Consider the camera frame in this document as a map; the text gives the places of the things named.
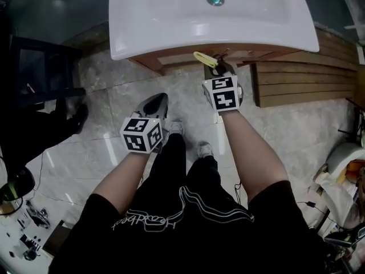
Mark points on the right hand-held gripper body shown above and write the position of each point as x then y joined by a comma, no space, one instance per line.
225,96

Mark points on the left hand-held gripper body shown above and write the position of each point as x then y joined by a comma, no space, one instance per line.
139,141

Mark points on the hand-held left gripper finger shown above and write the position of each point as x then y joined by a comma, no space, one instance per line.
139,108
164,108

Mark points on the yellow cloth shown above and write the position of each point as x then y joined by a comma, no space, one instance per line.
204,58

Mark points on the wooden cabinet door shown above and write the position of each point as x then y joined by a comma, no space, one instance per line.
256,58
179,61

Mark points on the person's left forearm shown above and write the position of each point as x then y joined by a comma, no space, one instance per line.
119,181

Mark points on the person's right forearm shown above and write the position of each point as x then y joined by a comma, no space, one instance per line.
251,153

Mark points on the person's left shoe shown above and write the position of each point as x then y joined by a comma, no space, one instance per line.
175,127

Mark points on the person's shoe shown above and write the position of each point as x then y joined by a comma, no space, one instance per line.
205,150
175,127

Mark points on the person's black trousers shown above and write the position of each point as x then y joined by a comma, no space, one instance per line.
171,167

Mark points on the person's right shoe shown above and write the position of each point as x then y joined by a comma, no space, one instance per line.
205,150

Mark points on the slatted wooden platform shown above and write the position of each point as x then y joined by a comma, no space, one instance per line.
299,81

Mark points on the person's black t-shirt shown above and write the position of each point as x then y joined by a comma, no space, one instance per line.
199,244

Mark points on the black headset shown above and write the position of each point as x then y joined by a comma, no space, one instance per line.
20,181

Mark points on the white bean bag seat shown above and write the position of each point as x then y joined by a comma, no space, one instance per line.
342,156

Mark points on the cluttered white table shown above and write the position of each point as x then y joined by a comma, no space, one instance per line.
11,233

